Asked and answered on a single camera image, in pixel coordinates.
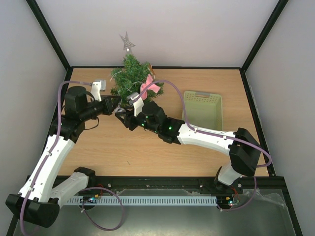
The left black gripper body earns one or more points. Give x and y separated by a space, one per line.
107 110

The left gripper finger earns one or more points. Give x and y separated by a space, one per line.
115 105
112 98

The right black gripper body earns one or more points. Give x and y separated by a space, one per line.
129 118

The small green christmas tree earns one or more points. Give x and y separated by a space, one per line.
131 62

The pink fabric bow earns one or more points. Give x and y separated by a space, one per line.
148 85

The silver star ornament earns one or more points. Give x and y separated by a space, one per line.
128 45

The green perforated plastic basket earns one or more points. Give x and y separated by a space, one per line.
204 109

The silver glitter ball ornament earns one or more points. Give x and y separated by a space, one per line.
120 108

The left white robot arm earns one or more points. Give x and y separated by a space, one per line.
38 201

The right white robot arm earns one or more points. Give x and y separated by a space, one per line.
240 146

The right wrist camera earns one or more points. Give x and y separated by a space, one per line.
136 101

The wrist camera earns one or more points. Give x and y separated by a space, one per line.
97 87
136 101

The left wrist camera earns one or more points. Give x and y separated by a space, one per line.
97 87

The white slotted cable duct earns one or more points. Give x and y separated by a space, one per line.
144 201

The black aluminium front rail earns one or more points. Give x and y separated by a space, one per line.
202 183

